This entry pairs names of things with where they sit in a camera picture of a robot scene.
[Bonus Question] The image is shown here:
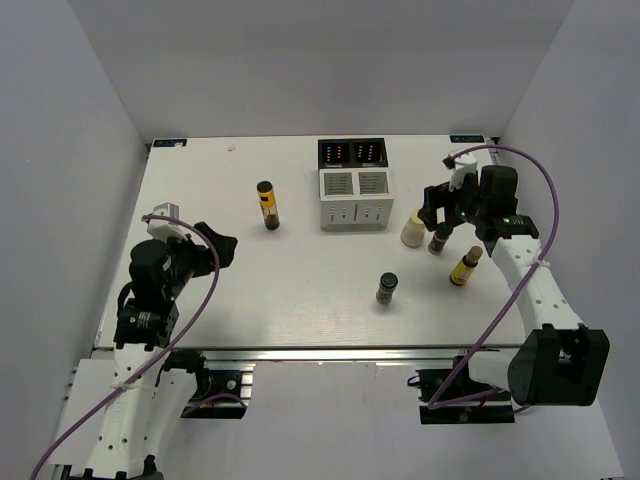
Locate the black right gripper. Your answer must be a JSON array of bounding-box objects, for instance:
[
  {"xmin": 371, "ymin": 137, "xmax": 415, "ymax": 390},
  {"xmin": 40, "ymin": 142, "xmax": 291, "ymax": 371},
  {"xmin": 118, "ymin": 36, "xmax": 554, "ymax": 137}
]
[{"xmin": 418, "ymin": 169, "xmax": 487, "ymax": 232}]

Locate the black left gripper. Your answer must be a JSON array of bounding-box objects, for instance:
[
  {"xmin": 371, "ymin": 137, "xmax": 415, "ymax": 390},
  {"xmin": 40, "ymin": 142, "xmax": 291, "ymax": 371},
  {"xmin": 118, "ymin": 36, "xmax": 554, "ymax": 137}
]
[{"xmin": 159, "ymin": 221, "xmax": 237, "ymax": 299}]

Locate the small brown spice bottle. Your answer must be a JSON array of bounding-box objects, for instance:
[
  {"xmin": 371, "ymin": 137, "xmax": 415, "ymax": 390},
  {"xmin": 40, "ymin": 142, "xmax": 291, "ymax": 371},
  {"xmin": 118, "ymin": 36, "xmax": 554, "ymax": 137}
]
[{"xmin": 428, "ymin": 223, "xmax": 452, "ymax": 255}]

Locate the white lidded cream jar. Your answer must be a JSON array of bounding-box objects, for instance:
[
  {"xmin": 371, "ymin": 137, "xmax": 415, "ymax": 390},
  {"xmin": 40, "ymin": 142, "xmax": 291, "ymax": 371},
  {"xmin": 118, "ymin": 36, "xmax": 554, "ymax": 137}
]
[{"xmin": 400, "ymin": 209, "xmax": 426, "ymax": 248}]

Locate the yellow label dark cap bottle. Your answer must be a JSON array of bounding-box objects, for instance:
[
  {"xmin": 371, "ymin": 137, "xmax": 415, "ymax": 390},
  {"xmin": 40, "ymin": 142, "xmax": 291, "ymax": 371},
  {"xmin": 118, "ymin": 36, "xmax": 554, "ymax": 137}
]
[{"xmin": 449, "ymin": 246, "xmax": 484, "ymax": 286}]

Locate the tall yellow label bottle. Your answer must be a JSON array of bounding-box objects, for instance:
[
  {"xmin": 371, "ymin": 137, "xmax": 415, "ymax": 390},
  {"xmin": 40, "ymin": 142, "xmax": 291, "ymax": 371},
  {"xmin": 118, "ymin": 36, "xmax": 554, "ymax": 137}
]
[{"xmin": 256, "ymin": 180, "xmax": 280, "ymax": 230}]

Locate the black lid spice jar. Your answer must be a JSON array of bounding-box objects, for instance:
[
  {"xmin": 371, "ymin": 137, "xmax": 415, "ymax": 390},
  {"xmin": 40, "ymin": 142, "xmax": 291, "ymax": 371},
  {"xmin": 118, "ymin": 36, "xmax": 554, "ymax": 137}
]
[{"xmin": 376, "ymin": 272, "xmax": 399, "ymax": 305}]

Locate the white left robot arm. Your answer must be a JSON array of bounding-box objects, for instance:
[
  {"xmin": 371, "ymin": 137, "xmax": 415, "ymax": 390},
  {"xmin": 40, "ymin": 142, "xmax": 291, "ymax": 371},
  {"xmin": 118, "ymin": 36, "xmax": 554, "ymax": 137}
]
[{"xmin": 54, "ymin": 214, "xmax": 238, "ymax": 479}]

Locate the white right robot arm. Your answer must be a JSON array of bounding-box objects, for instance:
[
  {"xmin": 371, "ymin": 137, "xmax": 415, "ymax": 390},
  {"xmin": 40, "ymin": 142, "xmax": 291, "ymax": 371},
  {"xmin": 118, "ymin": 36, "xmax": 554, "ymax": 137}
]
[{"xmin": 419, "ymin": 166, "xmax": 610, "ymax": 409}]

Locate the blue right corner label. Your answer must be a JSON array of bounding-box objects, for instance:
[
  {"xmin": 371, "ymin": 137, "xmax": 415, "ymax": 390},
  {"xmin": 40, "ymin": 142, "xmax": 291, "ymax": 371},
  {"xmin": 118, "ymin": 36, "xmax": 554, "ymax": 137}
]
[{"xmin": 449, "ymin": 134, "xmax": 485, "ymax": 144}]

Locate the blue corner label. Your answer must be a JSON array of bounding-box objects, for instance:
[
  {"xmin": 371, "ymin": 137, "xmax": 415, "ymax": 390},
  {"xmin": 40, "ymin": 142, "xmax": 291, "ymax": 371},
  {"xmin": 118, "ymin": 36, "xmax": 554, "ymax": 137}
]
[
  {"xmin": 449, "ymin": 134, "xmax": 485, "ymax": 144},
  {"xmin": 152, "ymin": 139, "xmax": 187, "ymax": 148}
]

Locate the white slotted organizer rack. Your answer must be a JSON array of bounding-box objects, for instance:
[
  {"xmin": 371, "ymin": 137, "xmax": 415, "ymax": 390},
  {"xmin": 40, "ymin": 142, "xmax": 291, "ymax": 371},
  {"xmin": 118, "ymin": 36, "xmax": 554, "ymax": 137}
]
[{"xmin": 319, "ymin": 167, "xmax": 394, "ymax": 232}]

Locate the black organizer rack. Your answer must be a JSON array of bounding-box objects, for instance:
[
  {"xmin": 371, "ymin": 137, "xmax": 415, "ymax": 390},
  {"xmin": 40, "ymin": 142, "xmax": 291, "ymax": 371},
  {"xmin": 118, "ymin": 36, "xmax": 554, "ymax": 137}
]
[{"xmin": 317, "ymin": 138, "xmax": 389, "ymax": 170}]

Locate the blue left corner label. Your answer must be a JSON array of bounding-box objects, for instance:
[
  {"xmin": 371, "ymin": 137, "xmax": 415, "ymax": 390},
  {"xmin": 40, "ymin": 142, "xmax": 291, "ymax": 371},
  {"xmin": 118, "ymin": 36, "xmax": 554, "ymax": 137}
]
[{"xmin": 152, "ymin": 139, "xmax": 187, "ymax": 148}]

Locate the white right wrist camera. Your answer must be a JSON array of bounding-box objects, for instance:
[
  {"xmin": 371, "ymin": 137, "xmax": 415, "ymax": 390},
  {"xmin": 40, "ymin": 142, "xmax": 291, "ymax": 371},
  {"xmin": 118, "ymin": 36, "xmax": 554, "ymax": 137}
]
[{"xmin": 443, "ymin": 150, "xmax": 477, "ymax": 192}]

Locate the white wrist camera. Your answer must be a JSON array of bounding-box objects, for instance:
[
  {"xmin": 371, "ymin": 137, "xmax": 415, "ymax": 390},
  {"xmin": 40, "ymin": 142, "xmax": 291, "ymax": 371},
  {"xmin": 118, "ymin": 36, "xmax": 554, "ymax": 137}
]
[
  {"xmin": 143, "ymin": 202, "xmax": 190, "ymax": 243},
  {"xmin": 443, "ymin": 150, "xmax": 477, "ymax": 192}
]

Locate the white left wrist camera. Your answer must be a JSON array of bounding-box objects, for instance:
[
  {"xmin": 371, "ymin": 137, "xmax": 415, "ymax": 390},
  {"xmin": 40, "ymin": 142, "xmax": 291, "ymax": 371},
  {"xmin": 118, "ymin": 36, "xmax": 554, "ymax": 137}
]
[{"xmin": 143, "ymin": 202, "xmax": 190, "ymax": 243}]

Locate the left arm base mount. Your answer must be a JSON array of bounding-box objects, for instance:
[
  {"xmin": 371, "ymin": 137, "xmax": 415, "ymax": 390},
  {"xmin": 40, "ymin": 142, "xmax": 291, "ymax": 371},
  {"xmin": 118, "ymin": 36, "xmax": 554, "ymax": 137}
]
[{"xmin": 161, "ymin": 350, "xmax": 250, "ymax": 420}]

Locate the aluminium front table rail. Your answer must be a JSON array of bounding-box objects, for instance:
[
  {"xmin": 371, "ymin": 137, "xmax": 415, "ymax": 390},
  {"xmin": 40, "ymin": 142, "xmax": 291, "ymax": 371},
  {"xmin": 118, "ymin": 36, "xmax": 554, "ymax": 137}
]
[{"xmin": 92, "ymin": 343, "xmax": 526, "ymax": 364}]

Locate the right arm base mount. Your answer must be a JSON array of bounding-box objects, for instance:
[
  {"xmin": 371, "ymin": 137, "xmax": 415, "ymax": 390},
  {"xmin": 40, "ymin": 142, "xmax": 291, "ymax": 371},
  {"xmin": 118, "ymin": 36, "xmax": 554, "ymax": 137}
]
[{"xmin": 406, "ymin": 348, "xmax": 516, "ymax": 426}]

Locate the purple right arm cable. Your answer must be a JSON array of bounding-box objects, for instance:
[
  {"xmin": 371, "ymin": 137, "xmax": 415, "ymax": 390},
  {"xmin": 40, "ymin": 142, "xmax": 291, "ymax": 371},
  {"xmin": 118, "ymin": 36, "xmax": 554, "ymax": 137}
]
[{"xmin": 428, "ymin": 144, "xmax": 560, "ymax": 412}]

